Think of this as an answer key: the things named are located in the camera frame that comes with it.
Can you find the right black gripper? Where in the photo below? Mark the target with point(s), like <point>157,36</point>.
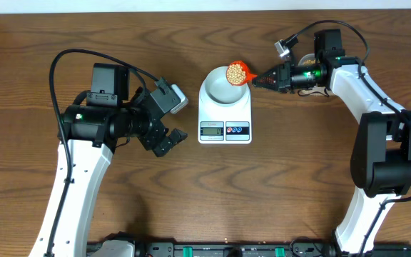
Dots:
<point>282,74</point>

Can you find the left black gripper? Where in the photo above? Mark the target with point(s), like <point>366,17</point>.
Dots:
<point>150,138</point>

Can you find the red plastic measuring scoop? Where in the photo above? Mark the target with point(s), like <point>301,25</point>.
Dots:
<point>249,75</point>

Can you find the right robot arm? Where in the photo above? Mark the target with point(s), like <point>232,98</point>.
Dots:
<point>380,164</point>

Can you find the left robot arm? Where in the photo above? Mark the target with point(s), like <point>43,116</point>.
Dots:
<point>93,124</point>

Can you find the soybeans in scoop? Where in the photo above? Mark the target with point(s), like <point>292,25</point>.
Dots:
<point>235,74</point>

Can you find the grey round bowl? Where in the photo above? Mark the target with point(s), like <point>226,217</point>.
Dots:
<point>219,89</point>

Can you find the white digital kitchen scale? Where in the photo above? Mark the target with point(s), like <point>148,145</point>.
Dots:
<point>224,123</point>

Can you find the clear plastic container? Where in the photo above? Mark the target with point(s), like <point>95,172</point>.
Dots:
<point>308,59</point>

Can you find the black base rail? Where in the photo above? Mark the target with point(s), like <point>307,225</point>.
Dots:
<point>302,248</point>

